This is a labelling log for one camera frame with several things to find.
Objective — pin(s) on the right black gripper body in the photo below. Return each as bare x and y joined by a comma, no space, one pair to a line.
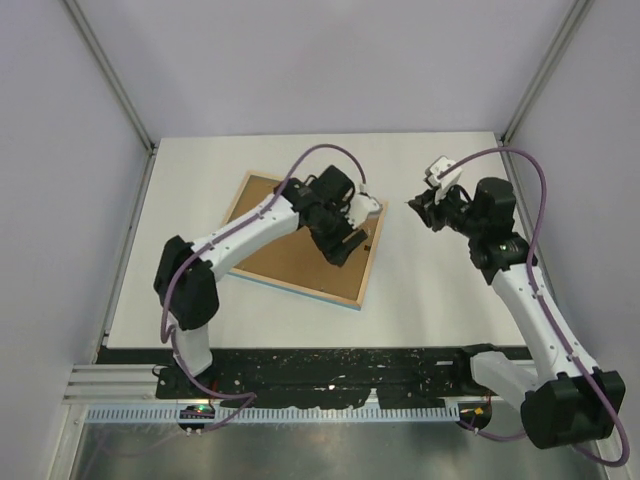
452,211

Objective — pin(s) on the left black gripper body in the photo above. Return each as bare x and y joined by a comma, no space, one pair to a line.
330,231

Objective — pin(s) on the blue picture frame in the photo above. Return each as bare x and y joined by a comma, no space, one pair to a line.
294,263

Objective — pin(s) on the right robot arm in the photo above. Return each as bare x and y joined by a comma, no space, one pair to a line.
568,399

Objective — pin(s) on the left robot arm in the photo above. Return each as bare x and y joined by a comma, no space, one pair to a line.
330,206

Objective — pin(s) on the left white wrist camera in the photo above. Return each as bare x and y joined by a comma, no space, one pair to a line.
362,206

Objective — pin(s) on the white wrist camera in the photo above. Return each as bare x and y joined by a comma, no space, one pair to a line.
362,206
441,176

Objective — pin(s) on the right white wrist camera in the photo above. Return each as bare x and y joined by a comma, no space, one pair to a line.
441,176

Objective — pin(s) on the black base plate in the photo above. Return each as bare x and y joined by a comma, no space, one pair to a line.
334,378

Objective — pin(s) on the right aluminium post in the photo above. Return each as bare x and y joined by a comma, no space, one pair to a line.
562,39

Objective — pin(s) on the aluminium post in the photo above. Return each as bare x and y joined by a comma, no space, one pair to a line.
88,36
562,39

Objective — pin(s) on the aluminium rail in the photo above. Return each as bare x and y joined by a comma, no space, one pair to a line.
119,383

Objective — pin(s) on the perforated cable duct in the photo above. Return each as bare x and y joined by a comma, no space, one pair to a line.
182,413

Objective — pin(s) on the left aluminium post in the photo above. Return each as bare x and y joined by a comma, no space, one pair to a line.
88,36

